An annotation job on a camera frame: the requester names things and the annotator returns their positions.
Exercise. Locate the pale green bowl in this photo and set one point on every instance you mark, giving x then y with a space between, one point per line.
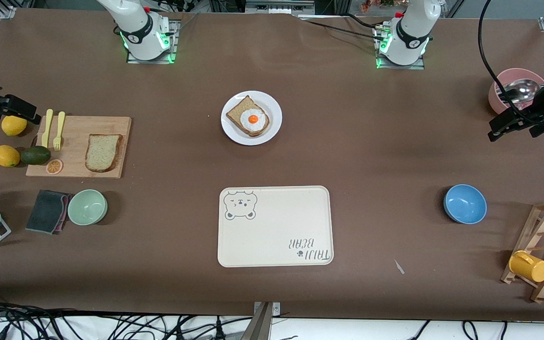
87 207

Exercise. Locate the yellow plastic knife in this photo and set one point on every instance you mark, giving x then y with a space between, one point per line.
46 130

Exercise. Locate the light wholegrain bread slice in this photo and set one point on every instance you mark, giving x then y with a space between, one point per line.
103 153

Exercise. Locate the black equipment rack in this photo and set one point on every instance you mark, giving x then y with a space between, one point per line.
276 4

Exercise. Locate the grey tape scrap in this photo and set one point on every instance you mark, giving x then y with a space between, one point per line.
399 267

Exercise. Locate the grey metal camera mount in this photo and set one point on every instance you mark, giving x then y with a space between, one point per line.
260 326

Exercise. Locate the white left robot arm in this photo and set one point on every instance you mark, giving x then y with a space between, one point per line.
413 23

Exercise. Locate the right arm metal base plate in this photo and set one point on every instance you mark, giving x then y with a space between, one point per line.
175 42

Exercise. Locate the orange slice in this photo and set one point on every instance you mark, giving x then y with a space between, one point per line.
54 166

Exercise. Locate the wooden peg drying rack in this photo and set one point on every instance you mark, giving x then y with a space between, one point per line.
541 225

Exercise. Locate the cream bear print tray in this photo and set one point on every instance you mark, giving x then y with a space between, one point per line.
276 226

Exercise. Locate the yellow plastic mug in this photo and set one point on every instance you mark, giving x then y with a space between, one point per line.
529 267

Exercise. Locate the yellow lemon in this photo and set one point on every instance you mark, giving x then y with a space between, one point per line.
13 125
6 156

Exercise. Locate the aluminium corner bracket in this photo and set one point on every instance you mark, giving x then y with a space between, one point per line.
6 12

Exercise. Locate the white round plate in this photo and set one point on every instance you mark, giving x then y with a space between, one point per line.
232 132

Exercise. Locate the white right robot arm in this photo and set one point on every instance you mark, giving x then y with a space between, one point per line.
140 28

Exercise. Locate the yellow plastic fork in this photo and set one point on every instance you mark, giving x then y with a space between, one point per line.
58 132

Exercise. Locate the blue bowl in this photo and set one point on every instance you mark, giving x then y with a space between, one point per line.
465 204

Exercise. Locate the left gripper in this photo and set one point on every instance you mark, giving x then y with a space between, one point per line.
538 114

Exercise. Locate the dark green avocado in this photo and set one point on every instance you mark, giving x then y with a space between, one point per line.
35 155

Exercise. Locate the pink bowl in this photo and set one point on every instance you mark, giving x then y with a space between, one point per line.
527 74

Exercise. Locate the metal spoon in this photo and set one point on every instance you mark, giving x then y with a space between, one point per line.
520 90

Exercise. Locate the grey pink cleaning cloth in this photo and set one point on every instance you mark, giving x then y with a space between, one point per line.
45 211

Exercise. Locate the fried egg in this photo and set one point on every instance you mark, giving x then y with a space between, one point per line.
253 119

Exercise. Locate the wooden cutting board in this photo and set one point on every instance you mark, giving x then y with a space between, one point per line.
76 127

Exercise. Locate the brown crusted bread slice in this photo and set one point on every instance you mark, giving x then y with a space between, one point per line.
239 107

